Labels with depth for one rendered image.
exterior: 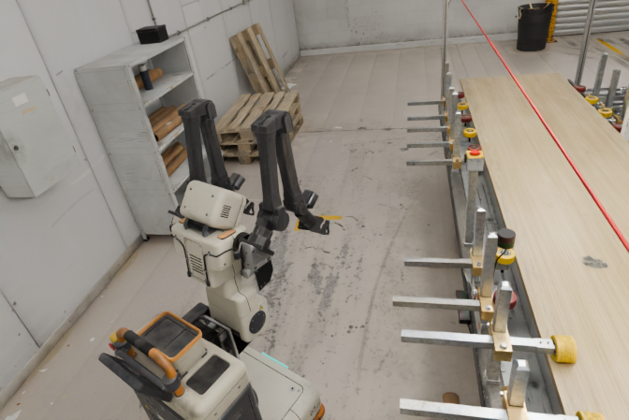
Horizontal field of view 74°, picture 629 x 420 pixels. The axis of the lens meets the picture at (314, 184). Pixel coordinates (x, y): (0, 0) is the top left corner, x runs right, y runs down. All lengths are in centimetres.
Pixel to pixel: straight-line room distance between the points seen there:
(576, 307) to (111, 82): 303
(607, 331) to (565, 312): 13
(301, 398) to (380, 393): 51
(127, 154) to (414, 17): 675
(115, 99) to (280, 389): 229
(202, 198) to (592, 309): 145
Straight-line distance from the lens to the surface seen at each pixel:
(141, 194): 376
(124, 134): 353
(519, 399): 139
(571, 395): 156
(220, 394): 169
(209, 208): 159
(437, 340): 153
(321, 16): 923
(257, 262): 159
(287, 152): 157
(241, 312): 185
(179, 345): 174
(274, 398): 225
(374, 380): 259
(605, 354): 169
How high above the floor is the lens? 214
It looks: 30 degrees down
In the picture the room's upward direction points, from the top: 8 degrees counter-clockwise
